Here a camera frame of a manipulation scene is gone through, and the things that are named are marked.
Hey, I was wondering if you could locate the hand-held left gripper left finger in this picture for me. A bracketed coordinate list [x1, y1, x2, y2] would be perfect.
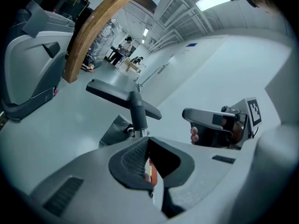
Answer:
[29, 136, 171, 224]

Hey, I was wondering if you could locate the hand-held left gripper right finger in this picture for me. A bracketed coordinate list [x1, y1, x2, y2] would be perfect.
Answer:
[149, 136, 245, 224]

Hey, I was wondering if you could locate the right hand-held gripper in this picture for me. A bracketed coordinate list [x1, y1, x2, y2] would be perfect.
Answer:
[182, 97, 262, 150]

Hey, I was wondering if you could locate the black bar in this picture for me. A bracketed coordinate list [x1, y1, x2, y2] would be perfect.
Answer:
[85, 78, 163, 132]

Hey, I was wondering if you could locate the red object with yellow label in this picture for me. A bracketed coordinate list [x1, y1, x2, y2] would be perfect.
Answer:
[143, 159, 161, 189]

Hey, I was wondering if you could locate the person's right hand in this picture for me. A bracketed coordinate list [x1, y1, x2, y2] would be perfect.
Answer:
[190, 126, 199, 146]

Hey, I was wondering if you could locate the grey metal box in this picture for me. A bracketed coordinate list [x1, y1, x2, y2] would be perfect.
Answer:
[99, 113, 134, 148]

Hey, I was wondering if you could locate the cardboard box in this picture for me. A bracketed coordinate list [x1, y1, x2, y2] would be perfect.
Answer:
[123, 57, 141, 73]

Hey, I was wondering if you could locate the small colourful object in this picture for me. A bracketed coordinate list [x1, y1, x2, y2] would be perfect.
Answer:
[80, 63, 96, 72]

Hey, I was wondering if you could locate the plastic-wrapped pallet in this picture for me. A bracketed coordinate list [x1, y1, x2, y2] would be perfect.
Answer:
[87, 18, 122, 69]

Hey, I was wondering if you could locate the grey floor scrubber machine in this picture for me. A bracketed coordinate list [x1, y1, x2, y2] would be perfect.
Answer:
[0, 0, 76, 121]

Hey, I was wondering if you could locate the wooden staircase railing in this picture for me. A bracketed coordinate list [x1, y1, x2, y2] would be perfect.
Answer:
[32, 0, 171, 84]

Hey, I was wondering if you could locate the long door handle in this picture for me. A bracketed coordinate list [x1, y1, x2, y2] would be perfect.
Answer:
[157, 63, 170, 75]

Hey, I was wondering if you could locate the black machine with yellow cable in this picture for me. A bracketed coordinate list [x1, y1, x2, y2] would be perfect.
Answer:
[41, 0, 92, 33]

